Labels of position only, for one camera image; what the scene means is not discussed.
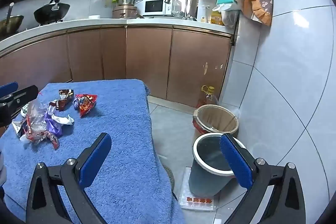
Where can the brass wok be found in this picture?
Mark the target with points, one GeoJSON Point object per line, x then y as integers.
{"type": "Point", "coordinates": [10, 23]}

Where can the black wok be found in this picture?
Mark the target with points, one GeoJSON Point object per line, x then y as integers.
{"type": "Point", "coordinates": [52, 12]}

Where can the white plastic bag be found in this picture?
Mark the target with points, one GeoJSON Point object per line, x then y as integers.
{"type": "Point", "coordinates": [229, 16]}

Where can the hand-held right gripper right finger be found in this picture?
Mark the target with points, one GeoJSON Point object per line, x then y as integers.
{"type": "Point", "coordinates": [235, 161]}

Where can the cooking oil bottle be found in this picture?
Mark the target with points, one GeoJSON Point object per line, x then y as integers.
{"type": "Point", "coordinates": [210, 99]}

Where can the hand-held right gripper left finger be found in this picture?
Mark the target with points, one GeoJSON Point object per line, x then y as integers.
{"type": "Point", "coordinates": [95, 158]}

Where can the small white bowl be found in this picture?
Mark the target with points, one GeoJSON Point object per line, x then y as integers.
{"type": "Point", "coordinates": [94, 17]}

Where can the green and white packet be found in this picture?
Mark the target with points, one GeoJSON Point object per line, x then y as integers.
{"type": "Point", "coordinates": [25, 109]}

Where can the blue fluffy towel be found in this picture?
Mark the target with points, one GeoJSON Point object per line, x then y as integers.
{"type": "Point", "coordinates": [126, 134]}

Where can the red snack packet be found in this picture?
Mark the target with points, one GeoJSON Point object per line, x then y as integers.
{"type": "Point", "coordinates": [86, 106]}

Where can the bronze rice cooker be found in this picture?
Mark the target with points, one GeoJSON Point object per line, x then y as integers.
{"type": "Point", "coordinates": [124, 12]}

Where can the brown snack wrapper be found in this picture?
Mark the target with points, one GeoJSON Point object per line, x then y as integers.
{"type": "Point", "coordinates": [65, 98]}

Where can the brown kitchen cabinet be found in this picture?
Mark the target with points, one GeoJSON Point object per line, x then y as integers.
{"type": "Point", "coordinates": [147, 61]}

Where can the white mat with red print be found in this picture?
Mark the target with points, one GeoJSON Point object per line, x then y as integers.
{"type": "Point", "coordinates": [198, 199]}

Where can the white and black wrapper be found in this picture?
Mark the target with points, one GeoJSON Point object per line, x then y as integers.
{"type": "Point", "coordinates": [19, 130]}

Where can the clear plastic bag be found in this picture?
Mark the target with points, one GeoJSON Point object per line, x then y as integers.
{"type": "Point", "coordinates": [36, 119]}

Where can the white paper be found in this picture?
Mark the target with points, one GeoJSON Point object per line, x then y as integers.
{"type": "Point", "coordinates": [63, 120]}

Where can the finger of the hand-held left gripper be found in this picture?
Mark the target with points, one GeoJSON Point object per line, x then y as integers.
{"type": "Point", "coordinates": [25, 94]}
{"type": "Point", "coordinates": [8, 88]}

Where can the beige bucket with red band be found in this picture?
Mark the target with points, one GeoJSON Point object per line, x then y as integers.
{"type": "Point", "coordinates": [210, 116]}

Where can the grey bin with white rim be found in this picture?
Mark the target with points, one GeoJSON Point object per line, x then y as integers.
{"type": "Point", "coordinates": [204, 179]}

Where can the steel saucepan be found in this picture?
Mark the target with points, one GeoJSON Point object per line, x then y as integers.
{"type": "Point", "coordinates": [128, 1]}

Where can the white microwave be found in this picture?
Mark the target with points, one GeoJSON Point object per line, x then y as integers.
{"type": "Point", "coordinates": [155, 6]}

